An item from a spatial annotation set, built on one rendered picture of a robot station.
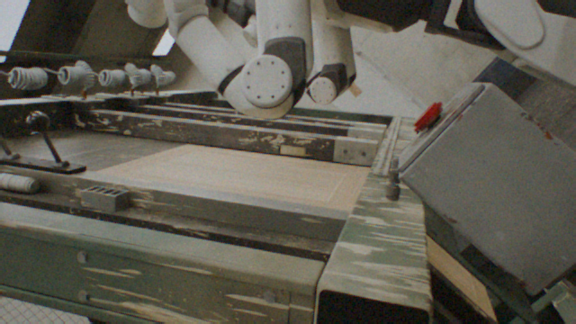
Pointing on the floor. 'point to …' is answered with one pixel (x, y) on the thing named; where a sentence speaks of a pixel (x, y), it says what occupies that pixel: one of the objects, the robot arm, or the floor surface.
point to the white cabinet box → (374, 90)
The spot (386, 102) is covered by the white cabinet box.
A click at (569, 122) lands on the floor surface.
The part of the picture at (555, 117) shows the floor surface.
